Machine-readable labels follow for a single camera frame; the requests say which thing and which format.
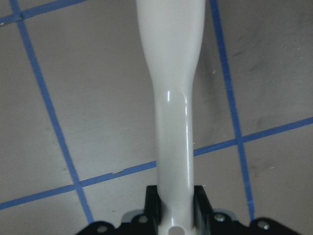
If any white hand brush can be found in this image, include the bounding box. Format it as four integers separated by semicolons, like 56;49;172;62
136;0;205;235

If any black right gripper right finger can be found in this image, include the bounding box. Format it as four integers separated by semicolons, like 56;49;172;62
193;186;213;227

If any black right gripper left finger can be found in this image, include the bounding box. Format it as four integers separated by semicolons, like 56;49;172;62
144;185;162;228

